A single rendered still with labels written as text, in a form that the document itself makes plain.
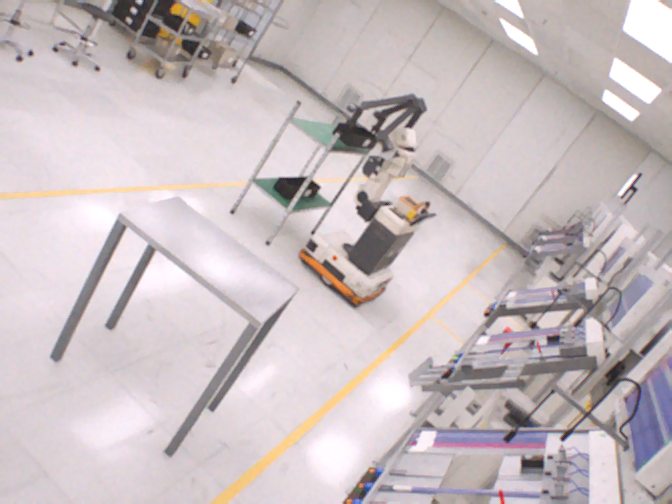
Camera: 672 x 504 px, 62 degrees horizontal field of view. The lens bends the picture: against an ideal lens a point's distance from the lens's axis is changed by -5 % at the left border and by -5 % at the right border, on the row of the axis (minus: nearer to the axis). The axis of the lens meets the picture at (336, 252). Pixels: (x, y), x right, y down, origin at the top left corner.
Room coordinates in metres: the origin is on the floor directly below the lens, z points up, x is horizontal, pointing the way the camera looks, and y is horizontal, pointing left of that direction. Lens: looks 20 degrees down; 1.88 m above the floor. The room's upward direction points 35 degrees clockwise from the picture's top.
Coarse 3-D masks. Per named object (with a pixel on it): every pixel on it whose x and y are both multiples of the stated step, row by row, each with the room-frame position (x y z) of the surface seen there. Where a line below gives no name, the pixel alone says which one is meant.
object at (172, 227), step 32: (128, 224) 1.98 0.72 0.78; (160, 224) 2.10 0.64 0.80; (192, 224) 2.27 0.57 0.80; (192, 256) 2.04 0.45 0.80; (224, 256) 2.20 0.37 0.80; (256, 256) 2.38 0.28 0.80; (128, 288) 2.39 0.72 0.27; (224, 288) 1.98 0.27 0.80; (256, 288) 2.13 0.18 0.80; (288, 288) 2.30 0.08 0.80; (256, 320) 1.93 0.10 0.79; (64, 352) 2.01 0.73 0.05; (224, 384) 2.34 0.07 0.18; (192, 416) 1.93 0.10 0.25
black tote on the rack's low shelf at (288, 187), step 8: (304, 176) 5.16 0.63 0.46; (280, 184) 4.67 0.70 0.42; (288, 184) 4.94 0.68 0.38; (296, 184) 5.09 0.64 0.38; (312, 184) 5.21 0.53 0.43; (280, 192) 4.67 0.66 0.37; (288, 192) 4.65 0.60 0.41; (296, 192) 4.75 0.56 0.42; (304, 192) 4.91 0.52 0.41; (312, 192) 5.07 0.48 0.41
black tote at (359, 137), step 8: (336, 128) 4.65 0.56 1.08; (344, 128) 4.63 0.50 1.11; (360, 128) 5.10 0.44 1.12; (344, 136) 4.62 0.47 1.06; (352, 136) 4.61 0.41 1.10; (360, 136) 4.72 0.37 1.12; (368, 136) 5.18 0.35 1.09; (352, 144) 4.68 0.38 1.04; (360, 144) 4.83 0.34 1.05; (368, 144) 4.99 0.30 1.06
